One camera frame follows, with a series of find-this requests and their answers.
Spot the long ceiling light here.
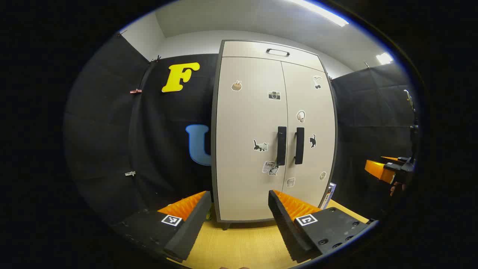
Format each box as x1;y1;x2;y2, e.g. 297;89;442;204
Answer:
291;0;350;27

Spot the black door handle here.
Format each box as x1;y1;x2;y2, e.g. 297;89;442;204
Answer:
294;127;305;165
277;126;287;166

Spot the blue and white box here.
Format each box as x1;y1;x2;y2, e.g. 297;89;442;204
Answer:
321;182;336;210

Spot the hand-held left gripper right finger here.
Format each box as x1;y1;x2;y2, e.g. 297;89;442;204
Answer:
268;189;379;264

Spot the beige cabinet drawer front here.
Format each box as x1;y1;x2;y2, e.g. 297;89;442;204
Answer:
221;40;325;72

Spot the beige double-door shoe cabinet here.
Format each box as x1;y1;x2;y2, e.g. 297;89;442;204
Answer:
211;39;338;230

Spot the black left door handle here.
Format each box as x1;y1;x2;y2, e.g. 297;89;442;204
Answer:
277;126;287;166

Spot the beige cabinet door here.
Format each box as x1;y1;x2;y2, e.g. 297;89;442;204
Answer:
281;61;336;208
217;57;289;221

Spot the black backdrop cloth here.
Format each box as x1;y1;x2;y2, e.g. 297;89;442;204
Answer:
63;34;219;228
330;64;419;221

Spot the black right door handle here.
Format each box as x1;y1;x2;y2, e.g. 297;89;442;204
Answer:
294;127;305;165

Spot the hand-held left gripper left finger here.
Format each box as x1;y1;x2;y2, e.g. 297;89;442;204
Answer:
112;191;212;263

